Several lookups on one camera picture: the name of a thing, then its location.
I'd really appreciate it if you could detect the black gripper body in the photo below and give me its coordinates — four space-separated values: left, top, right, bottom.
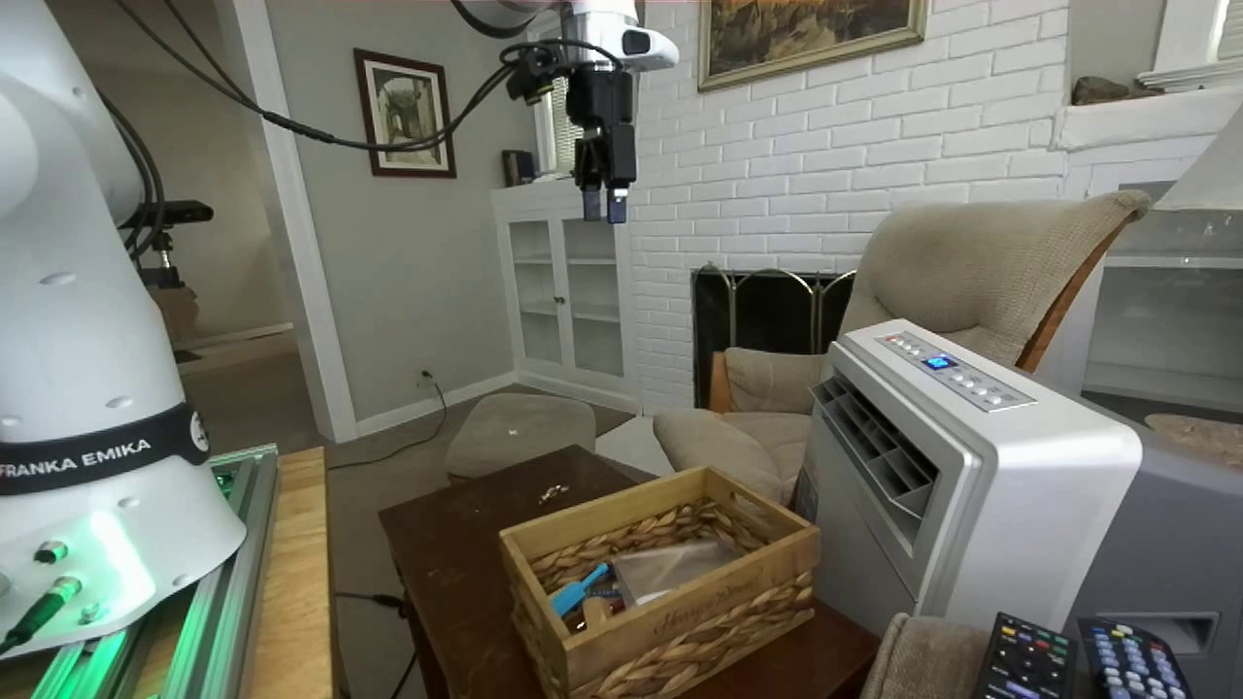
566 63 641 195

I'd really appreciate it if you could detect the black remote control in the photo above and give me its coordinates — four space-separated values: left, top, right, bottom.
1078 617 1198 699
971 609 1080 699

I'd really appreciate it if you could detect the blue item in basket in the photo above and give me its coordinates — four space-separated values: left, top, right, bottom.
547 559 614 622

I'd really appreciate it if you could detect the woven wicker basket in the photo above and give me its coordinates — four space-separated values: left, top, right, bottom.
496 463 824 699

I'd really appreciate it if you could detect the white glass door cabinet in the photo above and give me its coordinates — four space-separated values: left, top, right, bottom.
490 177 646 414

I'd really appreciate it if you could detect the brass framed fireplace screen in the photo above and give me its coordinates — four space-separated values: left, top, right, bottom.
688 265 859 410

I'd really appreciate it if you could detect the gold framed landscape painting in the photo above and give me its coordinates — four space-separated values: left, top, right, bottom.
696 0 931 92

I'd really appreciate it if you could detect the beige glider armchair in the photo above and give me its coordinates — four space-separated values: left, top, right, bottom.
654 189 1153 510

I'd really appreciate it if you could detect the clear plastic wrapper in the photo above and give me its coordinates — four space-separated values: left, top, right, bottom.
606 540 744 609

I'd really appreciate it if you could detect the dark wooden side table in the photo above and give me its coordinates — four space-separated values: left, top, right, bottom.
378 441 887 699

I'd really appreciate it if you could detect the white portable air conditioner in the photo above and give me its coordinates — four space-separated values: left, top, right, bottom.
794 316 1146 638

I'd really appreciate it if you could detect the light wooden robot table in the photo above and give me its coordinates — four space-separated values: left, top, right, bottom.
237 441 337 699

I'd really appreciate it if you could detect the white framed window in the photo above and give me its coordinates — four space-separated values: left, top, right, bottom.
1144 0 1243 92

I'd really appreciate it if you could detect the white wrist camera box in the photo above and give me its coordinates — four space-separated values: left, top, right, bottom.
618 23 684 72

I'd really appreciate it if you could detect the dark framed wall picture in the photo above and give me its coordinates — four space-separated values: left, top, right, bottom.
350 45 459 182

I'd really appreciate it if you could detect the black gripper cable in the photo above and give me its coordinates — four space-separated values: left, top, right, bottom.
108 0 626 154

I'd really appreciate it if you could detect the black camera on tripod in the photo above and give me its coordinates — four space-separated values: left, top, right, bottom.
119 195 217 294

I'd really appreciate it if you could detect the black cable at arm base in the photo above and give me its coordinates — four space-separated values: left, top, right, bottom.
97 92 170 225

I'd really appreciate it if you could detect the black floor cable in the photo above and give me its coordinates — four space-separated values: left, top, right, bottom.
332 585 422 699

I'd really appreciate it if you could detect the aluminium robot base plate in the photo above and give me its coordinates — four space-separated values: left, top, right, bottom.
0 441 283 699

